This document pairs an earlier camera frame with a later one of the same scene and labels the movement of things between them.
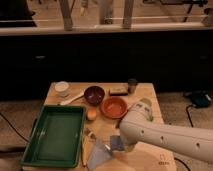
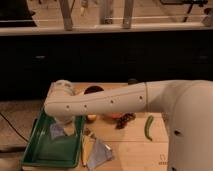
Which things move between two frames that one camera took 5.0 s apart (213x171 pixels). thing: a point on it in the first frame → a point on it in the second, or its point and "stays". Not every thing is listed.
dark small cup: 132,85 stays
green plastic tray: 57,139 stays
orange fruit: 91,114 stays
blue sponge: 116,142 → 56,130
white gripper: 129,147 → 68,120
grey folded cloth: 99,155 stays
